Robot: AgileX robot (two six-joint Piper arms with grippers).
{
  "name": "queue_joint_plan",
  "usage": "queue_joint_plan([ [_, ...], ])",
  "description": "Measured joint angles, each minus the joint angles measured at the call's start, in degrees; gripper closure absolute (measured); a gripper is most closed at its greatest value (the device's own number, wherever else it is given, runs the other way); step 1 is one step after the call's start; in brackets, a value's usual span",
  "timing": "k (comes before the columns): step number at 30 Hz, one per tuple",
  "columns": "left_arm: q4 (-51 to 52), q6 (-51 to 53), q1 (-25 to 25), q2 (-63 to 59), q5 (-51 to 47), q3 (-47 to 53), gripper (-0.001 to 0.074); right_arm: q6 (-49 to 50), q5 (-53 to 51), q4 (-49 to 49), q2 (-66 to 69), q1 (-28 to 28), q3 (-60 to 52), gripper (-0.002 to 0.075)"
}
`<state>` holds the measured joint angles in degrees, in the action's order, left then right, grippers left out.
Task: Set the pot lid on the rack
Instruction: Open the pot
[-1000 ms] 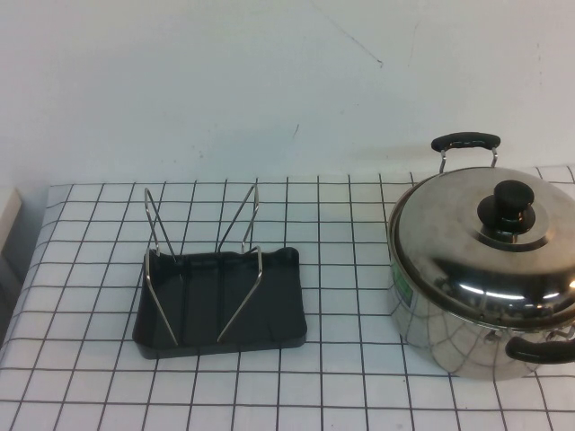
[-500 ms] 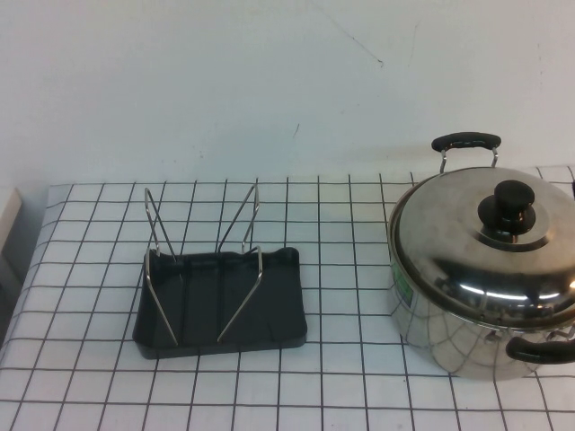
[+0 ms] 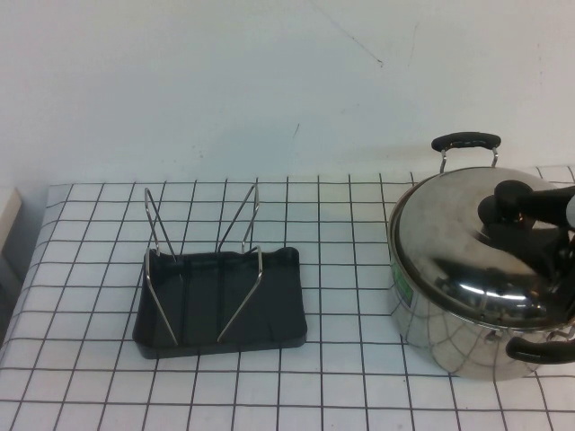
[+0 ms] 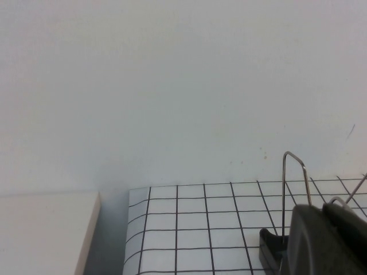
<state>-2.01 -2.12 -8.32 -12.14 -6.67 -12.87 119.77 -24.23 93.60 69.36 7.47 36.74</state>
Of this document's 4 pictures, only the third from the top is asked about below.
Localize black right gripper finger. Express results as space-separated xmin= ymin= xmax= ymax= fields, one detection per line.
xmin=529 ymin=210 xmax=575 ymax=235
xmin=523 ymin=185 xmax=575 ymax=212

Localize stainless steel pot black handles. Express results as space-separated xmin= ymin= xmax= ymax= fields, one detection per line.
xmin=386 ymin=129 xmax=575 ymax=383

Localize beige board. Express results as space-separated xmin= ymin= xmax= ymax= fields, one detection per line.
xmin=0 ymin=187 xmax=23 ymax=255

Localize stainless steel pot lid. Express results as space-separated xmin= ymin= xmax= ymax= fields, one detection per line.
xmin=389 ymin=165 xmax=575 ymax=329

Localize black tray wire lid rack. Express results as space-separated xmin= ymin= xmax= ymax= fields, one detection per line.
xmin=132 ymin=182 xmax=309 ymax=360

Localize white grid-pattern tablecloth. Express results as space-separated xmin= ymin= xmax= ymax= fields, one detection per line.
xmin=0 ymin=165 xmax=575 ymax=431

